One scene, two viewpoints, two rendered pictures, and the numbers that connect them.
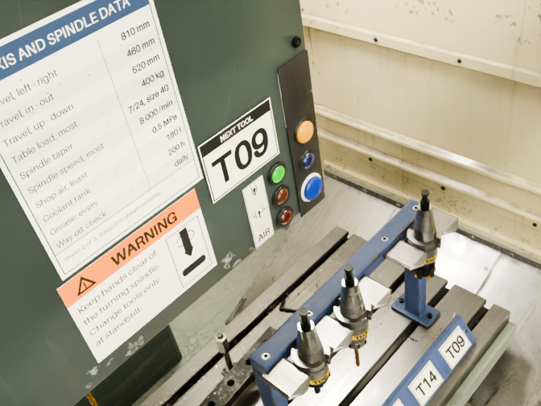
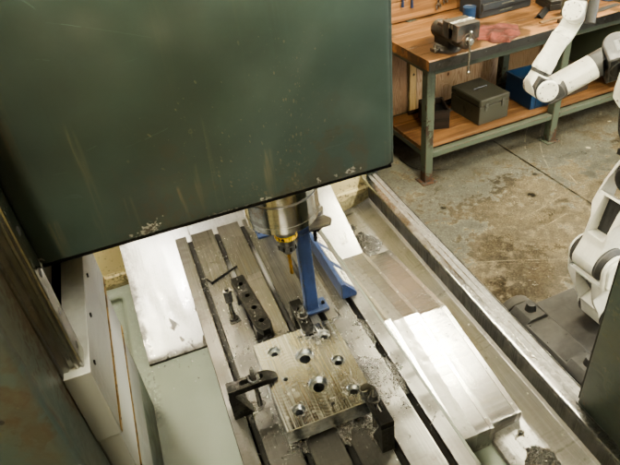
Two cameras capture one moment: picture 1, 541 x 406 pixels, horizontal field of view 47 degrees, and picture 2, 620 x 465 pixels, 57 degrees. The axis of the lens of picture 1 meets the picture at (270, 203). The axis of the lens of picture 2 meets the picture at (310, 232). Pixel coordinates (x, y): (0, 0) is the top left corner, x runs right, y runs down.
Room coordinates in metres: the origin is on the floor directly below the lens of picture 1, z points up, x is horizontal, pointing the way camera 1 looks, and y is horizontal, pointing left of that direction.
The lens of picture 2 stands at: (0.10, 1.20, 2.14)
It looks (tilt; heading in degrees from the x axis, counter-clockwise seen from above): 37 degrees down; 293
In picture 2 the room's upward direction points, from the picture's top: 7 degrees counter-clockwise
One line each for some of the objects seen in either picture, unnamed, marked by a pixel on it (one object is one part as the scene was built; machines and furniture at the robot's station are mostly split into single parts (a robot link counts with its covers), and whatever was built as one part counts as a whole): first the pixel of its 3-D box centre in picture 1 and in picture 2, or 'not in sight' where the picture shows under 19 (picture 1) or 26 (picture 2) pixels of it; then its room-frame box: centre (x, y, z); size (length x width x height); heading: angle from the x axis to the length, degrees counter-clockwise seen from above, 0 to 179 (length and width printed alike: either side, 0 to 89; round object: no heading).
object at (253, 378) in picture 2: not in sight; (253, 387); (0.63, 0.43, 0.97); 0.13 x 0.03 x 0.15; 39
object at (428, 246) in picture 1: (424, 238); not in sight; (0.81, -0.27, 1.21); 0.06 x 0.06 x 0.03
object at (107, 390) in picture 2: not in sight; (113, 372); (0.88, 0.59, 1.16); 0.48 x 0.05 x 0.51; 129
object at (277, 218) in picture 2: not in sight; (279, 190); (0.54, 0.31, 1.50); 0.16 x 0.16 x 0.12
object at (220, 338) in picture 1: (225, 353); (230, 304); (0.83, 0.16, 0.96); 0.03 x 0.03 x 0.13
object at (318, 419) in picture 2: not in sight; (312, 375); (0.51, 0.35, 0.97); 0.29 x 0.23 x 0.05; 129
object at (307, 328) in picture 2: not in sight; (303, 323); (0.59, 0.19, 0.97); 0.13 x 0.03 x 0.15; 129
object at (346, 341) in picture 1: (332, 334); not in sight; (0.64, -0.06, 1.21); 0.07 x 0.05 x 0.01; 39
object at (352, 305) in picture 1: (350, 295); not in sight; (0.67, -0.10, 1.26); 0.04 x 0.04 x 0.07
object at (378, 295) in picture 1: (372, 293); not in sight; (0.71, -0.14, 1.21); 0.07 x 0.05 x 0.01; 39
